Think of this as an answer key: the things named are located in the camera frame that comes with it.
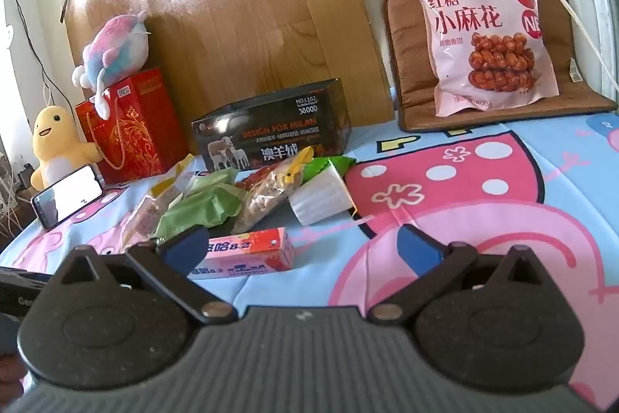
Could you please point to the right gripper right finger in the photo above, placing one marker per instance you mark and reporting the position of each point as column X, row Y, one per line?
column 438, row 268

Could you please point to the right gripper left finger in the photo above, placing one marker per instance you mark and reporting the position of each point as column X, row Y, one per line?
column 165, row 267

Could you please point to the light green snack packet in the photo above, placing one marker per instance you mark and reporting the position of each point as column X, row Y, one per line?
column 208, row 207

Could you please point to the person's hand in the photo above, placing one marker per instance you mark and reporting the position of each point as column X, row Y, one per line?
column 12, row 371

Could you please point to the clear brown snack bag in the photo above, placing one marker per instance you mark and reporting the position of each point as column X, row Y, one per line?
column 144, row 220

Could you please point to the black smartphone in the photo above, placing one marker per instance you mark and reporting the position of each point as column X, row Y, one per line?
column 66, row 197

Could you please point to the pink snack box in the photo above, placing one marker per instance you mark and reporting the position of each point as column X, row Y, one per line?
column 256, row 252

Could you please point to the clear nut snack bag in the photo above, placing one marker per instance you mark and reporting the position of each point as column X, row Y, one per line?
column 273, row 189

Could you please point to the red gift bag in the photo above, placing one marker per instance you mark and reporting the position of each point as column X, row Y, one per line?
column 142, row 137

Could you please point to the white plastic snack pack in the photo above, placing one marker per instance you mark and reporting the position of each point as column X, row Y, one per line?
column 323, row 197

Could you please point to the yellow duck plush toy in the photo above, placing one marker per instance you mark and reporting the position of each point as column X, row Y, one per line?
column 57, row 146

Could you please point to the cartoon pig tablecloth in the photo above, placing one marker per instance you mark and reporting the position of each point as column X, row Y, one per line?
column 531, row 327

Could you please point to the bright green snack packet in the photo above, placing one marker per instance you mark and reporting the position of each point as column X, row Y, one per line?
column 319, row 164

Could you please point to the black sheep print box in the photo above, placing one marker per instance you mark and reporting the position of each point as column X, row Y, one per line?
column 262, row 131

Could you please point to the pink blue plush toy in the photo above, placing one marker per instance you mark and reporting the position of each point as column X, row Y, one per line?
column 118, row 50

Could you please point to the pink twisted snack bag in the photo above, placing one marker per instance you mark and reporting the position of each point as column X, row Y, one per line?
column 487, row 54

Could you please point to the wooden board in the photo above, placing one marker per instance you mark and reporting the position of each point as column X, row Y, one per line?
column 214, row 52

